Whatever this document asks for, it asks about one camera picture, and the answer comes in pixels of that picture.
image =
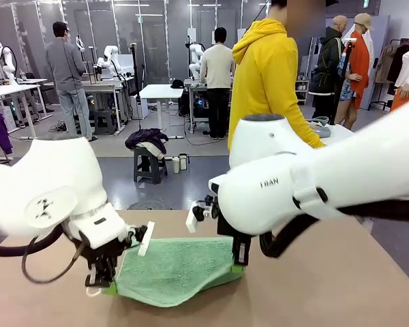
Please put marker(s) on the mannequin in orange shirt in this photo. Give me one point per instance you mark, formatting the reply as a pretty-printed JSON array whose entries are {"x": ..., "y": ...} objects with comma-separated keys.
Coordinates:
[{"x": 359, "y": 61}]

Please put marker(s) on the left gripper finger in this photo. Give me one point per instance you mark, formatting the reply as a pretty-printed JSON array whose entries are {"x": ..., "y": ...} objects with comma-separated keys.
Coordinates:
[
  {"x": 94, "y": 276},
  {"x": 110, "y": 282}
]

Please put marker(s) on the white crumpled cloth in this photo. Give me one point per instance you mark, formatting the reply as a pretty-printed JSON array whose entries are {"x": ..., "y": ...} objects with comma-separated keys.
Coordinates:
[{"x": 153, "y": 150}]

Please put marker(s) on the white paper sign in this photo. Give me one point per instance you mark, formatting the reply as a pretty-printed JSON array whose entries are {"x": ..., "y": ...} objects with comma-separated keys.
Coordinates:
[{"x": 191, "y": 34}]

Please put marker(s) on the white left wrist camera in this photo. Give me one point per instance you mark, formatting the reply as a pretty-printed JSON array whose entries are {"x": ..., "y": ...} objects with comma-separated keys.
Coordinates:
[{"x": 146, "y": 238}]

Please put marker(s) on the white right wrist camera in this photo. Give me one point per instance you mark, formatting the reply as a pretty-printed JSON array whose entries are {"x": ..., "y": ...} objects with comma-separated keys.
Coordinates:
[{"x": 192, "y": 219}]

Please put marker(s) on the clothes rack with coats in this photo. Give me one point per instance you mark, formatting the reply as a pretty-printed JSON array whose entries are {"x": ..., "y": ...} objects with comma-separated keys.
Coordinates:
[{"x": 385, "y": 64}]

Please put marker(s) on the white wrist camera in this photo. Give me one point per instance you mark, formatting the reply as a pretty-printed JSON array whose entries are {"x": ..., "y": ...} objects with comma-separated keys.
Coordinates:
[
  {"x": 146, "y": 238},
  {"x": 192, "y": 219}
]

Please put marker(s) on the black camera pole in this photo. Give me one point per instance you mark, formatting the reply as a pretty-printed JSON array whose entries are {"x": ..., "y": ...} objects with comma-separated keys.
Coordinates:
[{"x": 135, "y": 75}]

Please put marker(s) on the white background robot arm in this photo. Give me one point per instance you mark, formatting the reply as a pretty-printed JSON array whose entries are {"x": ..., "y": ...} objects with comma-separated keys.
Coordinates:
[
  {"x": 7, "y": 64},
  {"x": 195, "y": 68},
  {"x": 109, "y": 52}
]

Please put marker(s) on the person right forearm yellow sleeve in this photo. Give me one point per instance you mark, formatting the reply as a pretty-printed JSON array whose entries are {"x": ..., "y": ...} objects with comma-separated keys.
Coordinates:
[{"x": 310, "y": 134}]

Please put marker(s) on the long white desk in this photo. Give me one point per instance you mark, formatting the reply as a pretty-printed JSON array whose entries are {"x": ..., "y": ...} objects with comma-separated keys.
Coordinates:
[{"x": 7, "y": 90}]

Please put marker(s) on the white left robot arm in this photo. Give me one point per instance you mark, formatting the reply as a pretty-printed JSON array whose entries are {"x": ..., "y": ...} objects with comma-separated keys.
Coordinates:
[{"x": 54, "y": 177}]

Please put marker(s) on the blue-grey towel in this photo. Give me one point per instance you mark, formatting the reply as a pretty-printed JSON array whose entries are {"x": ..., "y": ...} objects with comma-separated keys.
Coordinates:
[{"x": 320, "y": 120}]

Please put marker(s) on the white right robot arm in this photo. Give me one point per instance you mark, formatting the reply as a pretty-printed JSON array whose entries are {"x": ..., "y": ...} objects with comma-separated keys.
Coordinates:
[{"x": 327, "y": 184}]

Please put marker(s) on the white shoe rack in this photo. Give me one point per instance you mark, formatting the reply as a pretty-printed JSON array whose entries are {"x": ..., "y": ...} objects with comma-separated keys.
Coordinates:
[{"x": 303, "y": 98}]

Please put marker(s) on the metal equipment cart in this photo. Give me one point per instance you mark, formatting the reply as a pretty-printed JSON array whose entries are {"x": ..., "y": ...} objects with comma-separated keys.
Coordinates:
[{"x": 194, "y": 112}]

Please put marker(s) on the mannequin in dark green jacket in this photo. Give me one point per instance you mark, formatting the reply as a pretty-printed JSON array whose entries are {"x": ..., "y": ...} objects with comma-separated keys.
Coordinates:
[{"x": 327, "y": 61}]

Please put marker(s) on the green terry towel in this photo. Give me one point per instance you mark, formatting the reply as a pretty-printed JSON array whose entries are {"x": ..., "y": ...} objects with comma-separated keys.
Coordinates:
[{"x": 174, "y": 269}]

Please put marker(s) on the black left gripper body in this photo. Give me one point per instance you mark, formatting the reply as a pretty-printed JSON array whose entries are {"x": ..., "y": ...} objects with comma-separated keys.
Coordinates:
[{"x": 104, "y": 253}]

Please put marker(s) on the white standing desk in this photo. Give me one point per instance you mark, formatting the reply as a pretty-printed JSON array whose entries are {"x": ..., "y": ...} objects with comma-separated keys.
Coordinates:
[{"x": 160, "y": 92}]

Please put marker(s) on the white side table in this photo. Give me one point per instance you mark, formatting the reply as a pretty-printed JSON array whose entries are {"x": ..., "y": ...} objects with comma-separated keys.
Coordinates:
[{"x": 337, "y": 133}]

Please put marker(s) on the grey plastic stool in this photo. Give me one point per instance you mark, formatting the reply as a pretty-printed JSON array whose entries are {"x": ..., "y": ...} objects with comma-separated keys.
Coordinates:
[{"x": 138, "y": 163}]

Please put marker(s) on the dark low stool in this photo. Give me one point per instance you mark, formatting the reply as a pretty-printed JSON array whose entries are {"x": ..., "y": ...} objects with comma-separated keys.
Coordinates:
[{"x": 105, "y": 121}]

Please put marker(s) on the person in cream sweater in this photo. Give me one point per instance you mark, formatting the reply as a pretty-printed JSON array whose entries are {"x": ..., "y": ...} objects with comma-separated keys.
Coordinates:
[{"x": 218, "y": 68}]

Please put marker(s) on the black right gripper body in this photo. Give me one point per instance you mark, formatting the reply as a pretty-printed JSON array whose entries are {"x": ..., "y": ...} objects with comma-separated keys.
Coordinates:
[{"x": 226, "y": 229}]

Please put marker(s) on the person in yellow hoodie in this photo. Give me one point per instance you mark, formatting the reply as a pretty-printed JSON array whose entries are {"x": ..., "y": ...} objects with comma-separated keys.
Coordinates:
[{"x": 262, "y": 85}]

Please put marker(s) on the grey framed workbench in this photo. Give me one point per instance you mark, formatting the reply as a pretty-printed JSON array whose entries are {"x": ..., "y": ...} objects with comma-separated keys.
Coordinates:
[{"x": 102, "y": 86}]

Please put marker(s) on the grey round floor base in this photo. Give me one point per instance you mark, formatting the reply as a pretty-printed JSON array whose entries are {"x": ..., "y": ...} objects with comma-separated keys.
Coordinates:
[{"x": 150, "y": 205}]

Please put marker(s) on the dark navy jacket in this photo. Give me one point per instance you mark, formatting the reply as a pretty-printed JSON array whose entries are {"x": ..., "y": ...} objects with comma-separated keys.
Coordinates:
[{"x": 146, "y": 136}]

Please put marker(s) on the black cap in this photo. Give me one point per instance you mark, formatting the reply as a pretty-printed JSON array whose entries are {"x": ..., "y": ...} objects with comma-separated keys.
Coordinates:
[{"x": 177, "y": 84}]

